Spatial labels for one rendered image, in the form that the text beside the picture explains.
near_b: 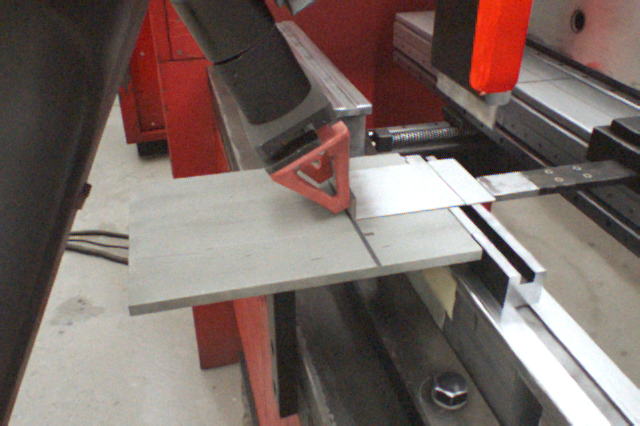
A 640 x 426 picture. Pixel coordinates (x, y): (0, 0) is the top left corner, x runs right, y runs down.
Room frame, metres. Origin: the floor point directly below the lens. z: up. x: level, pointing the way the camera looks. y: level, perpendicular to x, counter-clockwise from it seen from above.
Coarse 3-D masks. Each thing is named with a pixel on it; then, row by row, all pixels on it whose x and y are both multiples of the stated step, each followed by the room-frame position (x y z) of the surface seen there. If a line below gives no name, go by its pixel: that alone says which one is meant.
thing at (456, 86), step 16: (448, 0) 0.49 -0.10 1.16; (464, 0) 0.47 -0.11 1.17; (448, 16) 0.49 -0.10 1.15; (464, 16) 0.47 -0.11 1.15; (448, 32) 0.49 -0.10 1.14; (464, 32) 0.46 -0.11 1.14; (432, 48) 0.51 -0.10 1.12; (448, 48) 0.49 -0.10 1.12; (464, 48) 0.46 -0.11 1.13; (432, 64) 0.51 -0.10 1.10; (448, 64) 0.48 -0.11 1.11; (464, 64) 0.46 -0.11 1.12; (448, 80) 0.50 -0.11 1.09; (464, 80) 0.45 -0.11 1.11; (448, 96) 0.50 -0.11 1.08; (464, 96) 0.47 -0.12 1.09; (480, 96) 0.43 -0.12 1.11; (496, 96) 0.42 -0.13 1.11; (480, 112) 0.44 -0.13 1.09; (496, 112) 0.42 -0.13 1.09
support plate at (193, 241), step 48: (144, 192) 0.47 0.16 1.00; (192, 192) 0.47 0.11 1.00; (240, 192) 0.47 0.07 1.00; (288, 192) 0.47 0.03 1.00; (144, 240) 0.39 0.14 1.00; (192, 240) 0.39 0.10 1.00; (240, 240) 0.39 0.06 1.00; (288, 240) 0.39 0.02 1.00; (336, 240) 0.39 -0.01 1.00; (384, 240) 0.39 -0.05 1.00; (432, 240) 0.39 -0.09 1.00; (144, 288) 0.33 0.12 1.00; (192, 288) 0.33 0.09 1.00; (240, 288) 0.33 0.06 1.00; (288, 288) 0.34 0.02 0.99
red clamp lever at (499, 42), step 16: (480, 0) 0.30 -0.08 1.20; (496, 0) 0.29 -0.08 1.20; (512, 0) 0.29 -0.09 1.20; (528, 0) 0.30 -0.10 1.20; (480, 16) 0.30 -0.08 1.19; (496, 16) 0.29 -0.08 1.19; (512, 16) 0.29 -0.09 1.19; (528, 16) 0.30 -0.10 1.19; (480, 32) 0.30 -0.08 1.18; (496, 32) 0.29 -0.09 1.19; (512, 32) 0.29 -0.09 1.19; (480, 48) 0.30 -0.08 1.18; (496, 48) 0.29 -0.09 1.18; (512, 48) 0.30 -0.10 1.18; (480, 64) 0.30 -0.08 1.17; (496, 64) 0.29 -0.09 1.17; (512, 64) 0.30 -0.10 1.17; (480, 80) 0.30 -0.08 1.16; (496, 80) 0.29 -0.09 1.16; (512, 80) 0.30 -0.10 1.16
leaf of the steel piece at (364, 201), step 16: (352, 176) 0.50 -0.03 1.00; (368, 176) 0.50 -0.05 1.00; (384, 176) 0.50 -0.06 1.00; (400, 176) 0.50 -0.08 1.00; (416, 176) 0.50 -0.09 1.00; (432, 176) 0.50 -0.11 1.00; (352, 192) 0.43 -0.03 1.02; (368, 192) 0.47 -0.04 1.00; (384, 192) 0.47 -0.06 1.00; (400, 192) 0.47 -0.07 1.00; (416, 192) 0.47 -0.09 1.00; (432, 192) 0.47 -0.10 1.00; (448, 192) 0.47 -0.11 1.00; (352, 208) 0.42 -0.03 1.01; (368, 208) 0.44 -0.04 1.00; (384, 208) 0.44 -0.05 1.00; (400, 208) 0.44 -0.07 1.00; (416, 208) 0.44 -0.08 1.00; (432, 208) 0.44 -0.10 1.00
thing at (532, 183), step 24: (624, 120) 0.55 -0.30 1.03; (600, 144) 0.55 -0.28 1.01; (624, 144) 0.52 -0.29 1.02; (552, 168) 0.51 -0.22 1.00; (576, 168) 0.51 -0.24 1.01; (600, 168) 0.51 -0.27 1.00; (624, 168) 0.51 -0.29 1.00; (504, 192) 0.46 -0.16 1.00; (528, 192) 0.47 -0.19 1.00; (552, 192) 0.47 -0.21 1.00
